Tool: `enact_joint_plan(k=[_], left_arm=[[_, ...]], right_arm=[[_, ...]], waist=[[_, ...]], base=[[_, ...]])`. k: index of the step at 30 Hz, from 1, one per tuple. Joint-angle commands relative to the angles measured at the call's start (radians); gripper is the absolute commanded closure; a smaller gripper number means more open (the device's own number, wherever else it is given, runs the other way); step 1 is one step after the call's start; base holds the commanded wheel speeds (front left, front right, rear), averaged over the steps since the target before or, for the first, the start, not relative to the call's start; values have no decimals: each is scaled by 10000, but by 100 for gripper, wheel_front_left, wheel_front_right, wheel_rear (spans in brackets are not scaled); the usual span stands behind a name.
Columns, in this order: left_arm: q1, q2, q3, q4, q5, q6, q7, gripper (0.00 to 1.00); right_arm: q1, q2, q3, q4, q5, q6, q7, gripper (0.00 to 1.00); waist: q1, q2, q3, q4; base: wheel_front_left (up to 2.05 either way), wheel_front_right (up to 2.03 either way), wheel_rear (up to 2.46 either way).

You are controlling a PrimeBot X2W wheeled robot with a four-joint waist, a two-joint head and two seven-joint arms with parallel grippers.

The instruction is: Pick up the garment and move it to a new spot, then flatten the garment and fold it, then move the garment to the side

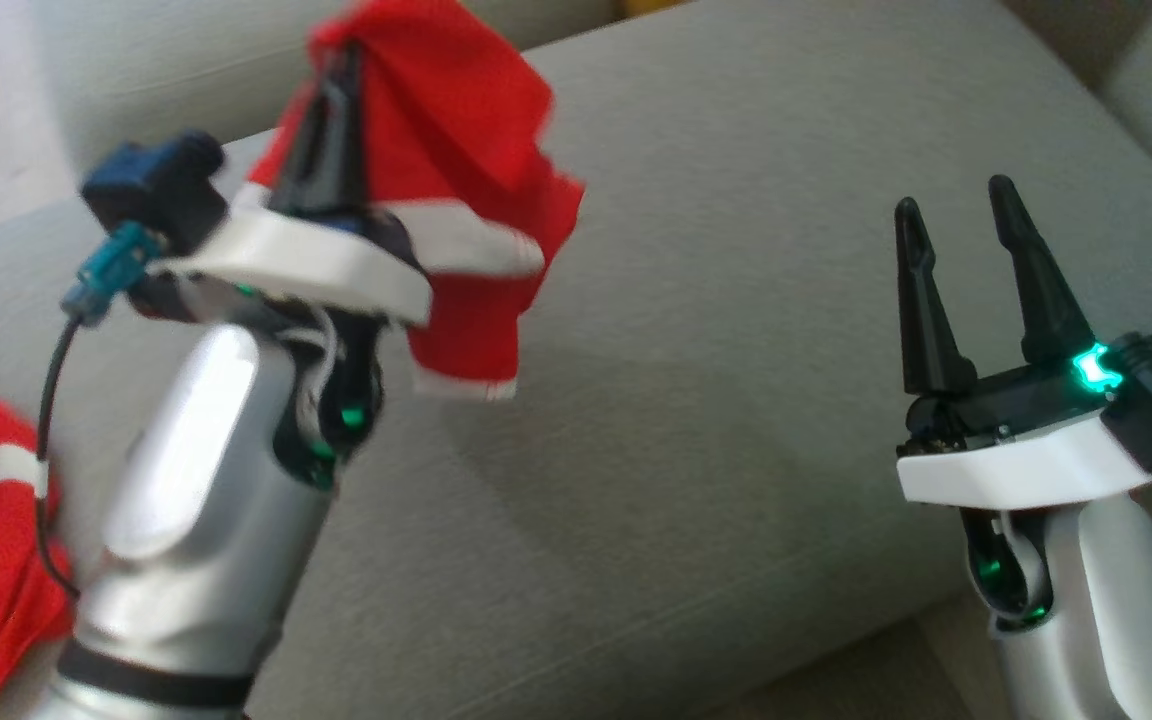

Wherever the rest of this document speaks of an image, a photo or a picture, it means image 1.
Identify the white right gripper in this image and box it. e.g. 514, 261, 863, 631
894, 175, 1152, 506

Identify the grey sofa seat cushion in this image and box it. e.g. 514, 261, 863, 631
0, 0, 1152, 720

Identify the black left cable teal plug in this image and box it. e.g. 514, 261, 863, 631
36, 222, 165, 601

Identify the red shorts white trim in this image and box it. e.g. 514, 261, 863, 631
246, 0, 587, 403

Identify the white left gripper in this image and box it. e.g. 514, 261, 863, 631
151, 45, 432, 326

